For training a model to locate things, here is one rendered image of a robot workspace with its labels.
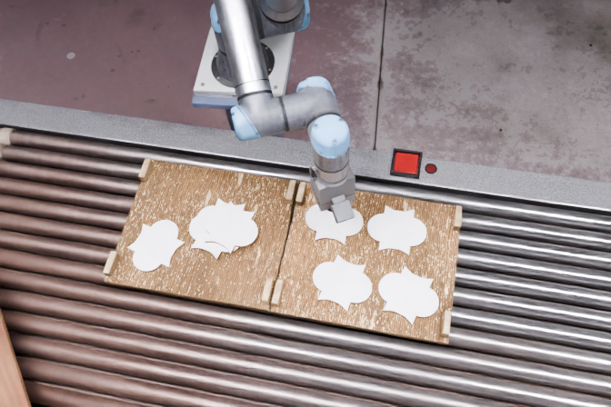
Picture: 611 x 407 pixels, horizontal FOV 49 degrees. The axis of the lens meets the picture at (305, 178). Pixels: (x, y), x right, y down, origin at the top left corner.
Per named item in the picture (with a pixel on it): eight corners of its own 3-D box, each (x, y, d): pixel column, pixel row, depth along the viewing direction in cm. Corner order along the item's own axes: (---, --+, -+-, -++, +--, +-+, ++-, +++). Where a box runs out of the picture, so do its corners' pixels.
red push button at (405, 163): (395, 153, 177) (395, 151, 176) (418, 157, 176) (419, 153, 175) (393, 173, 174) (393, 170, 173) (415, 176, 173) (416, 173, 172)
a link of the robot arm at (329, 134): (343, 105, 133) (355, 140, 129) (344, 136, 143) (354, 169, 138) (305, 114, 133) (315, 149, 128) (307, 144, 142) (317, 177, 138)
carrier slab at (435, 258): (301, 184, 173) (301, 182, 172) (461, 209, 167) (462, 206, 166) (270, 312, 157) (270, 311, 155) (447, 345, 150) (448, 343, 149)
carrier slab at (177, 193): (149, 162, 179) (148, 159, 178) (299, 183, 173) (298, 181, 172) (105, 283, 163) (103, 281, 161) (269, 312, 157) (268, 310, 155)
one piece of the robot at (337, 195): (325, 202, 137) (326, 235, 151) (365, 188, 138) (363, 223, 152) (304, 156, 143) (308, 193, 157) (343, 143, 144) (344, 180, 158)
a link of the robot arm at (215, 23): (213, 30, 192) (204, -7, 181) (258, 19, 193) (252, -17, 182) (219, 59, 186) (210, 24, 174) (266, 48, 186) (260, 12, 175)
